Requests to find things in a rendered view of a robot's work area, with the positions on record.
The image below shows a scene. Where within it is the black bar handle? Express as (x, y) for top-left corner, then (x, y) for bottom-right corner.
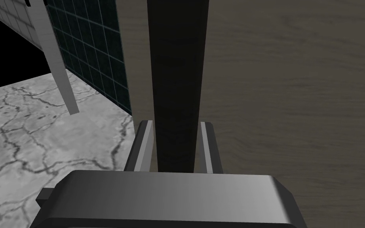
(146, 0), (210, 173)

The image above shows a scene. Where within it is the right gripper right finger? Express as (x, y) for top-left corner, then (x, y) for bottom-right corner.
(199, 122), (224, 174)

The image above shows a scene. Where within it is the brown wooden door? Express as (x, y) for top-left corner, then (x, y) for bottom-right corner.
(115, 0), (365, 228)

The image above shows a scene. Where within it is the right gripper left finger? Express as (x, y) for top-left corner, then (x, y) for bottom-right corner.
(124, 120), (154, 173)

